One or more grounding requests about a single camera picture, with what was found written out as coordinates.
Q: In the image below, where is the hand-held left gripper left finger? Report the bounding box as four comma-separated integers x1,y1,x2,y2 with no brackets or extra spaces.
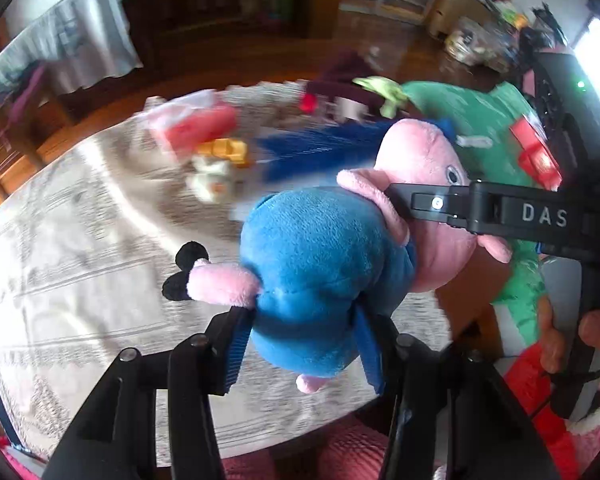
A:
42,306,254,480

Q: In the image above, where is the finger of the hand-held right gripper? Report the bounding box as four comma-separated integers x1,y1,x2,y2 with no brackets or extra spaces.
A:
387,182,476,232

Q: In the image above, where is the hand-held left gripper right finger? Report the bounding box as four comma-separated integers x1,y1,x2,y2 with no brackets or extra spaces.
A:
354,306,548,480

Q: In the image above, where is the pink pig plush blue shirt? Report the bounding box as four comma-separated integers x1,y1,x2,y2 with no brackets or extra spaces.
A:
162,117,513,395

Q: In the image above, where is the red tag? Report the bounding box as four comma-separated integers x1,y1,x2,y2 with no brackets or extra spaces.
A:
509,115,564,192

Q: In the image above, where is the green dinosaur plush toy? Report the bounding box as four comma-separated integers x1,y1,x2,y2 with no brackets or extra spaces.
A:
400,80,548,346

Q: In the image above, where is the small light green plush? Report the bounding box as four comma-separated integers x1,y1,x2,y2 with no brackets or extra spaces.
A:
352,75,409,117

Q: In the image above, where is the dark maroon cloth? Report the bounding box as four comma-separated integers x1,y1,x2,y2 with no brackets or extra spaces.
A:
304,49,397,122

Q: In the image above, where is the pile of plastic bags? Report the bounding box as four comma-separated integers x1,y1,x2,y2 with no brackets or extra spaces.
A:
444,14,523,68

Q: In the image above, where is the red pink cloth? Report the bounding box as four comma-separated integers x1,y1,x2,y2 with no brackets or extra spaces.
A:
220,345,600,480

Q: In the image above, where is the small white toy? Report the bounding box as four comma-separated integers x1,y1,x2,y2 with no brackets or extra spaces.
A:
186,156,237,204

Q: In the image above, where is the beige patterned round cloth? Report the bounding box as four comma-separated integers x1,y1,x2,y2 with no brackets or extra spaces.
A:
0,80,481,461

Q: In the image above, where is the yellow plastic toy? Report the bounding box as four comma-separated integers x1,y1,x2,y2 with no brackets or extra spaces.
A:
196,138,252,168

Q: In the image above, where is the red toy in clear packaging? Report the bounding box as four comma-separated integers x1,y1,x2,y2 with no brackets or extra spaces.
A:
146,91,239,162

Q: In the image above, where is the dark wooden cabinet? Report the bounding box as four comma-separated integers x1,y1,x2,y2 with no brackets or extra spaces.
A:
121,0,342,63

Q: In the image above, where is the wooden chair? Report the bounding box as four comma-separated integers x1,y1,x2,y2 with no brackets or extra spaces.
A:
0,57,77,203

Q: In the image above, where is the white tablecloth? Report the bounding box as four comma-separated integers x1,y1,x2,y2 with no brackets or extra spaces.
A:
0,0,167,97

